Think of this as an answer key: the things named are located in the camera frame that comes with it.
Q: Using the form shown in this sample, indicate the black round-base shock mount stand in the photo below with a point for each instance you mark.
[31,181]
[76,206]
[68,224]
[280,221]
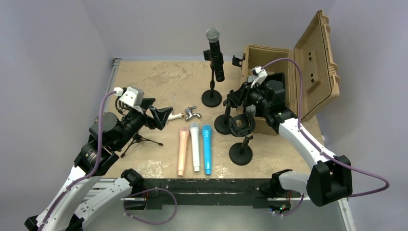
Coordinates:
[240,126]

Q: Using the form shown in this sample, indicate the white plastic faucet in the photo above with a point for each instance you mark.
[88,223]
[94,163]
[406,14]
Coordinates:
[176,116]

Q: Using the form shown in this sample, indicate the blue microphone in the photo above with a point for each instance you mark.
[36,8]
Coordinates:
[207,149]

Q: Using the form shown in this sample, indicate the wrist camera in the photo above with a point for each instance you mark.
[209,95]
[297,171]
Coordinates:
[130,96]
[259,75]

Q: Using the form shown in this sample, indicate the black stand glitter mic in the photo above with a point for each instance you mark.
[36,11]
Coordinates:
[211,98]

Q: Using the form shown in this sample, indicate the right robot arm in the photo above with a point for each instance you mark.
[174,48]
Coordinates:
[330,177]

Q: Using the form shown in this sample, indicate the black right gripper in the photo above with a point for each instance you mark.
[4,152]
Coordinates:
[243,94]

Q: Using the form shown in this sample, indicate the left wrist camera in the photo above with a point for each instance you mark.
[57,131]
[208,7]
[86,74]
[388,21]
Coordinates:
[130,96]

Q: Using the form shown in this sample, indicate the grey plastic box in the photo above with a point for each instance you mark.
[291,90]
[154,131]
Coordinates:
[251,110]

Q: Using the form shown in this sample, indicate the chrome metal faucet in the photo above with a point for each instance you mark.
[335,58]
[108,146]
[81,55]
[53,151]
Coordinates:
[190,114]

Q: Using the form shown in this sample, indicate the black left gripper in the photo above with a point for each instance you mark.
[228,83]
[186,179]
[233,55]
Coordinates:
[160,114]

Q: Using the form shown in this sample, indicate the black clip stand pink mic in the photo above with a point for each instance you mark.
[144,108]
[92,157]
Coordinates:
[221,122]

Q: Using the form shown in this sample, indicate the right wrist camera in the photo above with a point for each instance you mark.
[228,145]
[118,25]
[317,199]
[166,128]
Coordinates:
[259,75]

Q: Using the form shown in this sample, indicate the black tripod shock mount stand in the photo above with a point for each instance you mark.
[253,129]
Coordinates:
[140,140]

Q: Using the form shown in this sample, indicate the white microphone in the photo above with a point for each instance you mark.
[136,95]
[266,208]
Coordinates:
[194,132]

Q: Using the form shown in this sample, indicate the black glitter microphone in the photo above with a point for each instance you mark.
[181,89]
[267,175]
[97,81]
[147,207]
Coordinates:
[216,56]

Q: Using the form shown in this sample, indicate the tan plastic tool case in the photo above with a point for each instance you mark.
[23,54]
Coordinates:
[311,81]

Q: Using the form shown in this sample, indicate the pink microphone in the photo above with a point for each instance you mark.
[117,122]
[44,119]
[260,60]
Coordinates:
[183,139]

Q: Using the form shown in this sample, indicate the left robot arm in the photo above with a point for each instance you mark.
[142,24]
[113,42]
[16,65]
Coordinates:
[108,135]

